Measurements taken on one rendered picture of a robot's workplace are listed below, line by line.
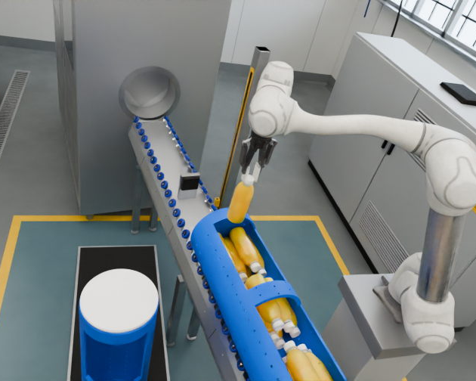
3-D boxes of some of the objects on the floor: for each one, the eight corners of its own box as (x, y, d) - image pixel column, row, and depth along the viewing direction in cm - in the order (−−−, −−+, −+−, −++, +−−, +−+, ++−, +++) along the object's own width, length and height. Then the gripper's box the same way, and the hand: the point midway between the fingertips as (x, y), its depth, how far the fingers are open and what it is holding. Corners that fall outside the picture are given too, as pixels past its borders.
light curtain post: (208, 271, 304) (265, 46, 202) (211, 277, 300) (270, 51, 198) (200, 273, 301) (255, 45, 199) (202, 280, 297) (260, 51, 195)
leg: (173, 337, 257) (186, 272, 219) (175, 345, 253) (190, 280, 215) (164, 339, 254) (176, 274, 217) (166, 348, 251) (179, 283, 213)
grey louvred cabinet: (344, 164, 469) (402, 38, 382) (463, 332, 311) (607, 183, 224) (302, 162, 453) (351, 30, 366) (404, 339, 294) (534, 180, 207)
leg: (193, 332, 263) (210, 267, 225) (196, 339, 259) (214, 276, 221) (185, 334, 260) (200, 269, 223) (188, 342, 257) (204, 277, 219)
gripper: (280, 118, 143) (264, 172, 157) (237, 119, 136) (224, 175, 150) (291, 129, 138) (273, 184, 152) (246, 131, 131) (232, 188, 145)
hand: (250, 173), depth 149 cm, fingers closed on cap, 4 cm apart
